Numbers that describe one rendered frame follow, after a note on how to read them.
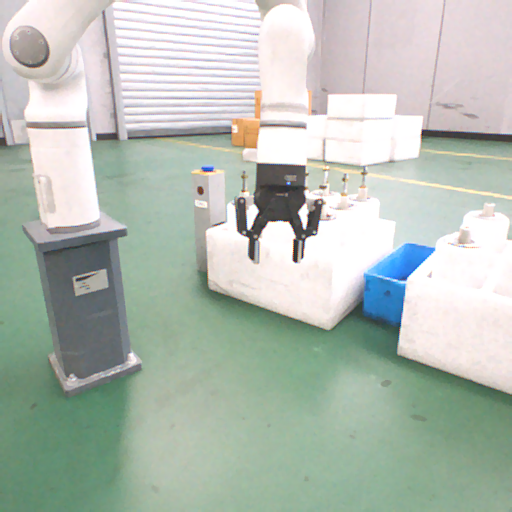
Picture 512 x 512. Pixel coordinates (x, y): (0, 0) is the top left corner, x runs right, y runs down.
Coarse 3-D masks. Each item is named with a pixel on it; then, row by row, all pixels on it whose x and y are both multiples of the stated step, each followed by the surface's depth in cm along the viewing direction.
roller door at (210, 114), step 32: (128, 0) 515; (160, 0) 537; (192, 0) 561; (224, 0) 588; (128, 32) 524; (160, 32) 548; (192, 32) 573; (224, 32) 601; (256, 32) 631; (128, 64) 535; (160, 64) 558; (192, 64) 585; (224, 64) 614; (256, 64) 649; (128, 96) 545; (160, 96) 570; (192, 96) 598; (224, 96) 628; (128, 128) 556; (160, 128) 583; (192, 128) 613; (224, 128) 644
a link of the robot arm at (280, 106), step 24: (264, 24) 56; (288, 24) 54; (264, 48) 56; (288, 48) 55; (264, 72) 58; (288, 72) 57; (264, 96) 59; (288, 96) 58; (264, 120) 60; (288, 120) 58
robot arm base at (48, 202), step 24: (48, 144) 67; (72, 144) 68; (48, 168) 68; (72, 168) 69; (48, 192) 69; (72, 192) 70; (96, 192) 75; (48, 216) 70; (72, 216) 71; (96, 216) 75
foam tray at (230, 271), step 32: (224, 224) 119; (384, 224) 119; (224, 256) 113; (288, 256) 100; (320, 256) 95; (352, 256) 101; (224, 288) 116; (256, 288) 109; (288, 288) 103; (320, 288) 97; (352, 288) 105; (320, 320) 99
